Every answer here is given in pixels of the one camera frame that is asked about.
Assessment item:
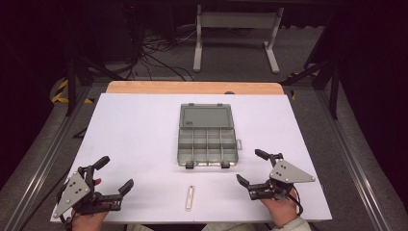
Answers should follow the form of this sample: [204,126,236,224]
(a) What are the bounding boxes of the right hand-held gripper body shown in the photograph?
[247,152,317,202]

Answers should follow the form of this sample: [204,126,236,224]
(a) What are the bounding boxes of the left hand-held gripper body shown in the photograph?
[52,165,125,219]

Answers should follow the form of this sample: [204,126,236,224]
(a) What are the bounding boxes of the person's left hand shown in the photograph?
[70,177,111,231]

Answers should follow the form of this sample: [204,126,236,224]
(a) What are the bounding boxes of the person's right hand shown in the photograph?
[259,188,300,229]

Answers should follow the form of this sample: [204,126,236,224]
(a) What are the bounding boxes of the white table cover sheet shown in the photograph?
[50,92,333,224]

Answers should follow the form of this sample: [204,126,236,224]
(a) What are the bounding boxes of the small white flat strip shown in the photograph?
[185,185,195,213]

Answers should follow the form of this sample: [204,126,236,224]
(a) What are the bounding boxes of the clear grey compartment box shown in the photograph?
[176,102,243,170]

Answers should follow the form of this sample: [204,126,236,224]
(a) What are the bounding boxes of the yellow black floor tape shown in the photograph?
[50,78,94,105]

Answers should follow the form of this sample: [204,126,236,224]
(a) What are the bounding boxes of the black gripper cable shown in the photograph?
[58,214,74,230]
[288,184,304,217]

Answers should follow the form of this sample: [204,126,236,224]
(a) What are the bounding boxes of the aluminium floor rail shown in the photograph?
[0,86,94,231]
[315,90,393,231]

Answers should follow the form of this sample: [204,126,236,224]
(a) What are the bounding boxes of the black metal frame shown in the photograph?
[280,13,342,120]
[64,38,126,117]

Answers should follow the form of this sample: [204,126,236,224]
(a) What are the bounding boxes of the black floor cables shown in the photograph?
[126,18,197,82]

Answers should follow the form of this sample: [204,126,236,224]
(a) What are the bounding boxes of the white metal stand frame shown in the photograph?
[191,4,286,75]

